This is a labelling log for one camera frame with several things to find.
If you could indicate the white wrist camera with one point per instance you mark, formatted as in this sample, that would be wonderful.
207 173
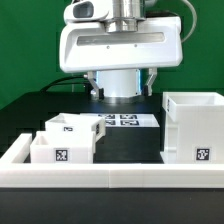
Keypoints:
86 11

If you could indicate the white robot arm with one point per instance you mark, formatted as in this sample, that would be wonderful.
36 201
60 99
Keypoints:
127 84

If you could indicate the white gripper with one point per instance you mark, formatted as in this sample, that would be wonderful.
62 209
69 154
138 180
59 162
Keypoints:
88 47

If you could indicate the white drawer box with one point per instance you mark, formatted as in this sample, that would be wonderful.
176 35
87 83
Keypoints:
63 147
77 123

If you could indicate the white fiducial marker sheet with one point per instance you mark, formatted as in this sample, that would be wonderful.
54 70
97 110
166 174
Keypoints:
126 120

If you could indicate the white drawer cabinet frame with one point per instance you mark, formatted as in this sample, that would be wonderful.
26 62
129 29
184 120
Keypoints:
194 128

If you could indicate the white workspace border frame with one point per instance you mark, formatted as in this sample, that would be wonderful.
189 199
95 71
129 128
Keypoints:
15 172

